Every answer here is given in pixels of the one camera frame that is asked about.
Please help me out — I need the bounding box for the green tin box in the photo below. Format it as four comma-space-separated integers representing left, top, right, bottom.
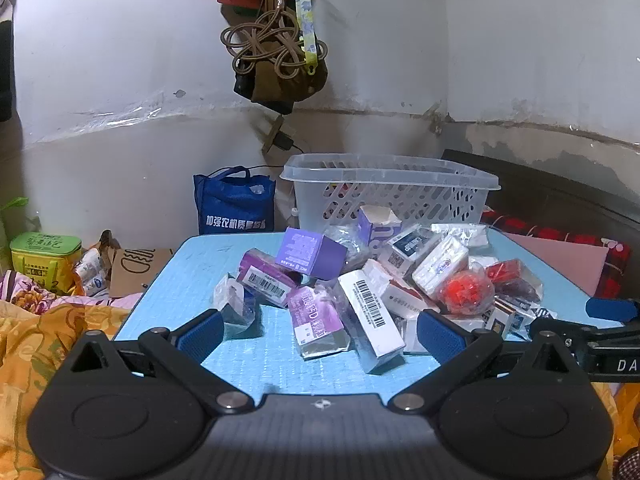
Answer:
9, 233, 83, 288

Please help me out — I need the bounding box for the white purple carton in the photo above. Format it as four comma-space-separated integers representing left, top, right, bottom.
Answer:
356, 205, 404, 261

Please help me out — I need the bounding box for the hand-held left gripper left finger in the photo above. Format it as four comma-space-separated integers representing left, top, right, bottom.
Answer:
62, 308, 251, 416

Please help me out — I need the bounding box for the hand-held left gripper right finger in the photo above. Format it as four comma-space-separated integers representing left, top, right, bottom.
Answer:
387, 309, 581, 416

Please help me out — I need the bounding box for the purple cardboard box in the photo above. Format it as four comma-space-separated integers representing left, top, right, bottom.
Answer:
276, 228, 349, 281

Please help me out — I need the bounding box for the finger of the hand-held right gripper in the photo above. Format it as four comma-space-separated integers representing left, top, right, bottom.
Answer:
529, 316, 640, 350
586, 297, 640, 322

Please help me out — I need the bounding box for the red item in clear packet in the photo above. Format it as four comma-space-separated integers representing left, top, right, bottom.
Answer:
486, 259, 545, 306

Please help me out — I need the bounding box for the dark blue white box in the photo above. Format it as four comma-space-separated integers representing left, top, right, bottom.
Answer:
378, 224, 436, 276

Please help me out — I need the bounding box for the brown knotted cord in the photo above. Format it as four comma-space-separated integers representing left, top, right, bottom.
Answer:
220, 10, 328, 79

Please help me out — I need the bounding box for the yellow green lanyard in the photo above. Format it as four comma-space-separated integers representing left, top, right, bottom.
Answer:
294, 0, 321, 76

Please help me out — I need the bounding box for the purple barcode box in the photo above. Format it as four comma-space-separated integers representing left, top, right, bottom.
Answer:
237, 248, 302, 307

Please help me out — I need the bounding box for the blue tote bag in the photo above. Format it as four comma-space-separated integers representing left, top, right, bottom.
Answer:
193, 166, 277, 235

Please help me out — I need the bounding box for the brown hanging bag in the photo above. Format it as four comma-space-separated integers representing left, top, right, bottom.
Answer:
234, 50, 329, 113

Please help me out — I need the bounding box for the red ball in plastic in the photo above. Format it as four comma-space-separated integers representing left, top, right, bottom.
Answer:
439, 268, 497, 317

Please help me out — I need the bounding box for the pink cardboard box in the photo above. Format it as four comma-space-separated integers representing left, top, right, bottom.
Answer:
502, 231, 611, 297

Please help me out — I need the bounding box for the red plaid cloth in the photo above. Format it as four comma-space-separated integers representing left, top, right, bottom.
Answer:
481, 210, 632, 301

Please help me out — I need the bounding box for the pack of small white bottles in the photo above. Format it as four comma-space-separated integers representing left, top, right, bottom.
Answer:
74, 247, 110, 297

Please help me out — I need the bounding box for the flat clear plastic packet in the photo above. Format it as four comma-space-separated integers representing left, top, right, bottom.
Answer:
431, 222, 489, 249

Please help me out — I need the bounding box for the purple clear-wrapped box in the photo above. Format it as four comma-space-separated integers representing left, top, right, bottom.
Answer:
287, 284, 352, 359

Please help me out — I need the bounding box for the brown cardboard box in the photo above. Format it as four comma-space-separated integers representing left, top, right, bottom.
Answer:
109, 246, 175, 299

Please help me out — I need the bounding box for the white plastic basket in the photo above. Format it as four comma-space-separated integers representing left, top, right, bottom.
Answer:
279, 153, 502, 241

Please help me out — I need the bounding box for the orange floral blanket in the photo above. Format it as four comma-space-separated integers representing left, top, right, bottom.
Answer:
0, 270, 146, 480

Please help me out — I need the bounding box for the white box blue print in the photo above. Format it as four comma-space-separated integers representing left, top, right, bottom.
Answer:
412, 235, 470, 295

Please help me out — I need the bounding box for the wall power plug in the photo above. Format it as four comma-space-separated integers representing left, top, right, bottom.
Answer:
260, 114, 297, 154

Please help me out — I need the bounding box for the small clear plastic packet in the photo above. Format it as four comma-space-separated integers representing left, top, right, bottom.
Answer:
214, 273, 262, 325

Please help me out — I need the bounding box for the white box red stripe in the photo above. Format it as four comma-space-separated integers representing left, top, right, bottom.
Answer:
362, 259, 441, 321

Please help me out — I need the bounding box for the dark wooden headboard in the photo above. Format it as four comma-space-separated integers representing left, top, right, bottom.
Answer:
442, 149, 640, 301

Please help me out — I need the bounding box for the long white barcode box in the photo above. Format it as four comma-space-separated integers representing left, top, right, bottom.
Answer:
338, 269, 406, 374

